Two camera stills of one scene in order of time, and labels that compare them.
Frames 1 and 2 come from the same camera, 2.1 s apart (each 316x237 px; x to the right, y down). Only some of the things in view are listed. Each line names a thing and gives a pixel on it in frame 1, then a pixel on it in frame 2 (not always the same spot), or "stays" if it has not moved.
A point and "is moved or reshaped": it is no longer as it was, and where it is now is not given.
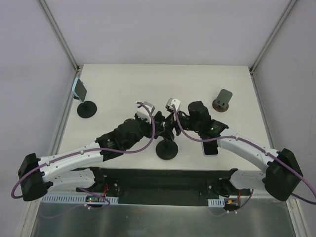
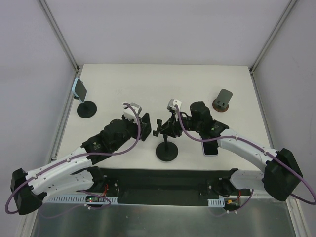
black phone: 166,131 is moved or reshaped
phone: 210,148 stays
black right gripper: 177,123 stays
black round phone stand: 87,109 stays
